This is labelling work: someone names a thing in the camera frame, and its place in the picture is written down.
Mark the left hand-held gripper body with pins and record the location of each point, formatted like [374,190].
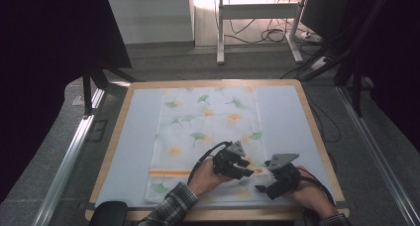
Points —
[226,160]

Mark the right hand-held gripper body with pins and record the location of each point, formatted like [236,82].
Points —
[284,171]

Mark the white leaf-print cloth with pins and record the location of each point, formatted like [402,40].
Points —
[204,127]

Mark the person's left hand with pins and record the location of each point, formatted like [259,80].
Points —
[204,179]

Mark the person's right hand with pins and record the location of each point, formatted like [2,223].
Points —
[310,194]

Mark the wooden-edged table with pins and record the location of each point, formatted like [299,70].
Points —
[231,214]

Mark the pale blue table mat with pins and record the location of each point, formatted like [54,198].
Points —
[290,120]

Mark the black metal stand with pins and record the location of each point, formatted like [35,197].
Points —
[356,93]
[87,93]

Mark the white power strip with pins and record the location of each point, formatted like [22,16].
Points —
[318,63]
[310,36]

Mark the black padded object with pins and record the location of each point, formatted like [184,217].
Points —
[109,213]

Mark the dark curtain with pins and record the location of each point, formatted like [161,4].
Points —
[402,70]
[33,70]

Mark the white cabinet panel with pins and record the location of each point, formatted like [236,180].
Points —
[148,18]

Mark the black monitor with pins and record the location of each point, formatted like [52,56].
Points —
[323,11]

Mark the aluminium floor rail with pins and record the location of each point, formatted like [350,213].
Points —
[62,173]
[379,156]

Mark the white desk frame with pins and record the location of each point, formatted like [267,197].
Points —
[257,11]

